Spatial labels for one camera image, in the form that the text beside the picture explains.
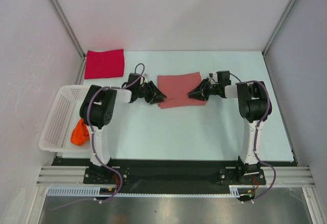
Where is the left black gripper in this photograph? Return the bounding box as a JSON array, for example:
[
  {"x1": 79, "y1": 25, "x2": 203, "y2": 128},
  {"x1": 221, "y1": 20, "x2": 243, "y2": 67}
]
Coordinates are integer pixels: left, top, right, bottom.
[{"x1": 136, "y1": 81, "x2": 167, "y2": 105}]

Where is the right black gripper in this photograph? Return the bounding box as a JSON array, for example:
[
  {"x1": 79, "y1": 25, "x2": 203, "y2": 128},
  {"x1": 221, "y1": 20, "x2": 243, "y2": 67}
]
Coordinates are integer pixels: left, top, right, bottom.
[{"x1": 189, "y1": 78, "x2": 222, "y2": 101}]

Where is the salmon pink t shirt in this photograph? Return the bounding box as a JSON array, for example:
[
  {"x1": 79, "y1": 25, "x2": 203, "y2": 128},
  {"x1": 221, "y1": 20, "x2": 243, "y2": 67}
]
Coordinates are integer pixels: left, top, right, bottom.
[{"x1": 157, "y1": 72, "x2": 206, "y2": 109}]

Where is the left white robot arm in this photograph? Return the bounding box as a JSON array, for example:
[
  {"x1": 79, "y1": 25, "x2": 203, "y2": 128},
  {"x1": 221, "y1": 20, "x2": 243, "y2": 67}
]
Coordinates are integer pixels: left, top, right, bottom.
[{"x1": 80, "y1": 73, "x2": 167, "y2": 183}]

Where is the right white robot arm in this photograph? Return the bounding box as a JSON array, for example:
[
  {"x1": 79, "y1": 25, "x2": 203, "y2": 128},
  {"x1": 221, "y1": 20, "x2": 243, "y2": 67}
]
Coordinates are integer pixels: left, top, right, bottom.
[{"x1": 188, "y1": 71, "x2": 272, "y2": 185}]

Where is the folded red t shirt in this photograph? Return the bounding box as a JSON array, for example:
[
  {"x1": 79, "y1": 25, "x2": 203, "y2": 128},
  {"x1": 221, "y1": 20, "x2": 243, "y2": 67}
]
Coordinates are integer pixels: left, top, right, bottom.
[{"x1": 84, "y1": 49, "x2": 125, "y2": 79}]

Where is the orange t shirt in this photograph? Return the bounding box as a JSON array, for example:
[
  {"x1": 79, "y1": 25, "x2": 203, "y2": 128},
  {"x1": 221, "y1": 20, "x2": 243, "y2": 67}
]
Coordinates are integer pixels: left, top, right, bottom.
[{"x1": 71, "y1": 118, "x2": 90, "y2": 146}]

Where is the white plastic basket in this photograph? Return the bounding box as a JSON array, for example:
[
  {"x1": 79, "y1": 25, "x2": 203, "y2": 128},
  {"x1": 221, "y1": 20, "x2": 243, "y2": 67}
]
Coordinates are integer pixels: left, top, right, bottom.
[{"x1": 38, "y1": 85, "x2": 90, "y2": 154}]

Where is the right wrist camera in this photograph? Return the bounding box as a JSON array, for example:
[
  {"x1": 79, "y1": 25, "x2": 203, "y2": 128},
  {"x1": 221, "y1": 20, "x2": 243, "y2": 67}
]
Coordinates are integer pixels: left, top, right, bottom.
[{"x1": 207, "y1": 72, "x2": 218, "y2": 84}]

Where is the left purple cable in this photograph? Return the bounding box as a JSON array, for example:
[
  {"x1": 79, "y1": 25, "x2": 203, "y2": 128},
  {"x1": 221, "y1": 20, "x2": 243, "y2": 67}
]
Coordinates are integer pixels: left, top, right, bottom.
[{"x1": 48, "y1": 63, "x2": 146, "y2": 209}]

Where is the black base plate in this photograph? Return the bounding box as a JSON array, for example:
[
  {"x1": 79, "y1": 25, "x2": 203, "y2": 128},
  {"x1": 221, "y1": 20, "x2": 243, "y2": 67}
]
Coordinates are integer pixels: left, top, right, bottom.
[{"x1": 52, "y1": 157, "x2": 297, "y2": 195}]

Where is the white slotted cable duct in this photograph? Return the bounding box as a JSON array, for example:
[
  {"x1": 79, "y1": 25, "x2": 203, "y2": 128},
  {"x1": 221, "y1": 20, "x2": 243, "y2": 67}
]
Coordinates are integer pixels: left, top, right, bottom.
[{"x1": 47, "y1": 185, "x2": 256, "y2": 198}]

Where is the right aluminium frame post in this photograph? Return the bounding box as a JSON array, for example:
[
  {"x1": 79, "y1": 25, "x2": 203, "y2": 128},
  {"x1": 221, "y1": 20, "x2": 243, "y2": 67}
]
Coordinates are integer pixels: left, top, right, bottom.
[{"x1": 262, "y1": 0, "x2": 299, "y2": 58}]

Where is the aluminium frame post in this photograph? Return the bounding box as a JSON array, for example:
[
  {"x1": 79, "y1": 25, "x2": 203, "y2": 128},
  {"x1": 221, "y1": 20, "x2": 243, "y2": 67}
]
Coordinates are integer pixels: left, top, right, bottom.
[
  {"x1": 262, "y1": 0, "x2": 299, "y2": 58},
  {"x1": 48, "y1": 0, "x2": 86, "y2": 60}
]

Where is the left aluminium frame post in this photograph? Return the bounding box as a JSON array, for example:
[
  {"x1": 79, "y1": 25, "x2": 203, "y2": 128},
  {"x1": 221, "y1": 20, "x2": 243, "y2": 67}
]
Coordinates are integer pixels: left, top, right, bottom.
[{"x1": 48, "y1": 0, "x2": 86, "y2": 60}]

